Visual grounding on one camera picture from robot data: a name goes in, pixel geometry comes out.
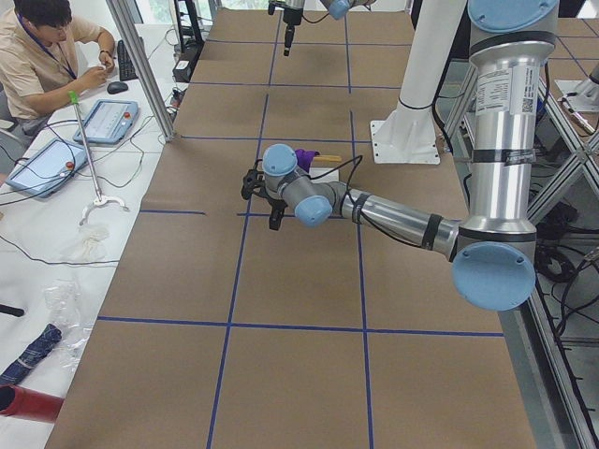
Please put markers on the white pedestal column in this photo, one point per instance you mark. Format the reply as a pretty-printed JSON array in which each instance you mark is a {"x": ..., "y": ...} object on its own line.
[{"x": 407, "y": 135}]

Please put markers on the seated man beige shirt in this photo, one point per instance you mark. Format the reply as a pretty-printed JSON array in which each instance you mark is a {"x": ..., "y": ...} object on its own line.
[{"x": 39, "y": 66}]

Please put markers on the folded dark blue umbrella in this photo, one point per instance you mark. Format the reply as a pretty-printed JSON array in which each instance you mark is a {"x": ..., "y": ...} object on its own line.
[{"x": 33, "y": 354}]

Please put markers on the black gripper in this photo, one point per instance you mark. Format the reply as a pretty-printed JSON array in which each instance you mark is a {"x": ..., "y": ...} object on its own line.
[
  {"x": 289, "y": 18},
  {"x": 277, "y": 206}
]

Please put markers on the aluminium frame post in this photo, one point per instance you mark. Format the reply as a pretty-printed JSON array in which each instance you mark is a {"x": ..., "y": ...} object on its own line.
[{"x": 128, "y": 32}]

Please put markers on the teach pendant tablet near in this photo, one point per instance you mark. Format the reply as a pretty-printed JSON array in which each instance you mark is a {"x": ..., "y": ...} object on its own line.
[{"x": 49, "y": 169}]

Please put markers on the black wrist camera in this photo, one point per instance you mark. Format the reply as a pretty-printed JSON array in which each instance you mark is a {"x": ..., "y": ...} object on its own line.
[
  {"x": 274, "y": 4},
  {"x": 253, "y": 183}
]

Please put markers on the red cylinder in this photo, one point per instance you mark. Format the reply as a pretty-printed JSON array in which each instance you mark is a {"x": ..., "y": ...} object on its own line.
[{"x": 27, "y": 404}]

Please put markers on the teach pendant tablet far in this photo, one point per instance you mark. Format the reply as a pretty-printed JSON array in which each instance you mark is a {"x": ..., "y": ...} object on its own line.
[{"x": 108, "y": 121}]

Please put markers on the purple towel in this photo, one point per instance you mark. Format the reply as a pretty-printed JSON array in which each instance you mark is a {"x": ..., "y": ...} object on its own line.
[{"x": 305, "y": 158}]

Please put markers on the black computer mouse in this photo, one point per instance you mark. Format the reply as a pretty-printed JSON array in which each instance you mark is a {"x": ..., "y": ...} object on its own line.
[{"x": 117, "y": 87}]

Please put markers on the white towel rack base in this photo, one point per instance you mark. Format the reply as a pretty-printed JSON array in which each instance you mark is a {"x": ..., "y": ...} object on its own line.
[{"x": 324, "y": 174}]

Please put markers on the black keyboard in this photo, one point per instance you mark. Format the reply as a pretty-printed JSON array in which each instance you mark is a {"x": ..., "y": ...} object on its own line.
[{"x": 126, "y": 69}]

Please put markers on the clear plastic bag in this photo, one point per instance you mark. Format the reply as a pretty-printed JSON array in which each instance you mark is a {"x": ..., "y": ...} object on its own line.
[{"x": 70, "y": 316}]

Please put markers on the teach pendant tablet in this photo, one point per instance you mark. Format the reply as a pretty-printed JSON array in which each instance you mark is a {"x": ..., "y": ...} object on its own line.
[
  {"x": 108, "y": 121},
  {"x": 49, "y": 169}
]

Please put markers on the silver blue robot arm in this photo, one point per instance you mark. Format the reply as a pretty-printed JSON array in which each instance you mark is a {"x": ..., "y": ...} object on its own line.
[
  {"x": 337, "y": 9},
  {"x": 492, "y": 249}
]

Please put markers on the reacher grabber stick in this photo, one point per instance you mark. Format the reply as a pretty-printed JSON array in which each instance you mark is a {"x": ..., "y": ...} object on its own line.
[{"x": 100, "y": 200}]

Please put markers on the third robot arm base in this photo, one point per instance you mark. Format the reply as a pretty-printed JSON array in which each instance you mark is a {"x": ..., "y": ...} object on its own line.
[{"x": 581, "y": 95}]

